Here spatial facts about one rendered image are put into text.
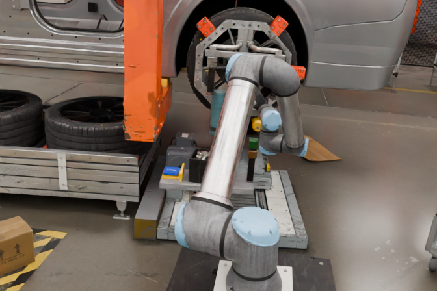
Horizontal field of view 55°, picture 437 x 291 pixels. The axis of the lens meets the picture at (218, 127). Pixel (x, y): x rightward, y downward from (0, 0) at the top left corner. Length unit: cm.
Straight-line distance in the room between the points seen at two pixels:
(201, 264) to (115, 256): 67
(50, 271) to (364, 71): 203
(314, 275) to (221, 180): 55
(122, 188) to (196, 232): 109
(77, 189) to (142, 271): 65
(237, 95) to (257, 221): 46
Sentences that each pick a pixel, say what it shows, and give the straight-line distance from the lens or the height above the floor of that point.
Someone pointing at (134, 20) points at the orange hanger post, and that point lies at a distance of 205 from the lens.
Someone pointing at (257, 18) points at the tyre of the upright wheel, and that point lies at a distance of 247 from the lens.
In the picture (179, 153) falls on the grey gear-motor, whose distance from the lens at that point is 237.
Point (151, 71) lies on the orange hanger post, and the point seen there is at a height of 89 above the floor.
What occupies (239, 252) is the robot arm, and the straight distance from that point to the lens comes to 136.
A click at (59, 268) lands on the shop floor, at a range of 221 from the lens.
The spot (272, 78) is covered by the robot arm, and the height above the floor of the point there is 101.
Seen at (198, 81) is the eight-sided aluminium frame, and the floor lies 77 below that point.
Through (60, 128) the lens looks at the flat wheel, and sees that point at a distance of 254.
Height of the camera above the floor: 134
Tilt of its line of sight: 20 degrees down
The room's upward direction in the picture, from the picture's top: 4 degrees clockwise
